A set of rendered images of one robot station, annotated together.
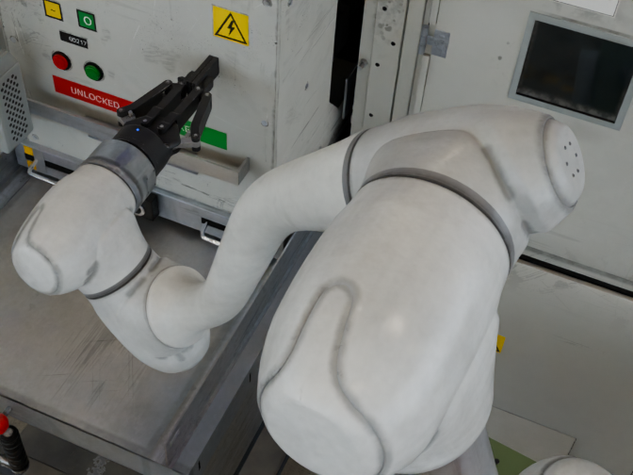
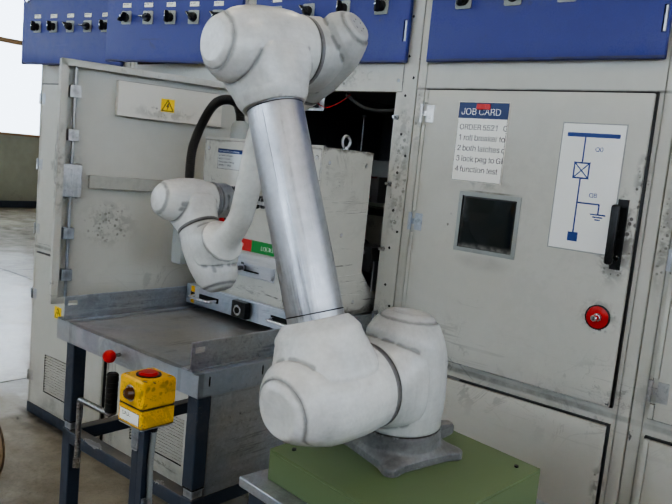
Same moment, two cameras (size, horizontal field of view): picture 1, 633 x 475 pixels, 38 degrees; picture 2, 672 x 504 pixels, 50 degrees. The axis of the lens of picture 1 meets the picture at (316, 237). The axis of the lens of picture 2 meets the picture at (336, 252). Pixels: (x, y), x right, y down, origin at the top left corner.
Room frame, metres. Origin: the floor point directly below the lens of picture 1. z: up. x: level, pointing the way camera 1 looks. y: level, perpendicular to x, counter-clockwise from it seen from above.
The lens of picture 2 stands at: (-0.77, -0.65, 1.36)
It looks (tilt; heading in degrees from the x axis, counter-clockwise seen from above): 7 degrees down; 20
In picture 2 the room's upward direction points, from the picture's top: 6 degrees clockwise
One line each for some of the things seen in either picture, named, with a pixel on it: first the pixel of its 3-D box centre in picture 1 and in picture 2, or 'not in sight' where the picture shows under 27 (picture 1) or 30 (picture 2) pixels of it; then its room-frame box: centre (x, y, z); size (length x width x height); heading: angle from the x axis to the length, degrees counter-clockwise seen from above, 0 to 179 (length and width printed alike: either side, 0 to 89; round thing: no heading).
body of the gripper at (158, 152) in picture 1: (147, 142); not in sight; (0.91, 0.23, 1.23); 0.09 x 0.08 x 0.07; 160
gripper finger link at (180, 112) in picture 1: (181, 115); not in sight; (0.97, 0.20, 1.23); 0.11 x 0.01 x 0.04; 159
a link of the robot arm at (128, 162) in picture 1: (118, 176); (217, 200); (0.84, 0.26, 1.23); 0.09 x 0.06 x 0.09; 70
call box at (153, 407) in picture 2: not in sight; (147, 398); (0.43, 0.15, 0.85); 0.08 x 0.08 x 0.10; 70
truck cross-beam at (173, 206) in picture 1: (151, 190); (249, 308); (1.15, 0.30, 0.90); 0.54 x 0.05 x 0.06; 70
